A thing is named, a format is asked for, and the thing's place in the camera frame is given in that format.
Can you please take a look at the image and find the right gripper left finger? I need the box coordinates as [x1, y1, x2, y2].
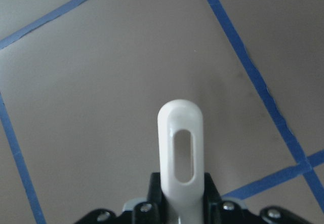
[76, 172, 167, 223]

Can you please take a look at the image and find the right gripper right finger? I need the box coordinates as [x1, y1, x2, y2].
[203, 173, 310, 224]

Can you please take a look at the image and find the beige hand brush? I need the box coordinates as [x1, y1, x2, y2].
[157, 99, 204, 223]

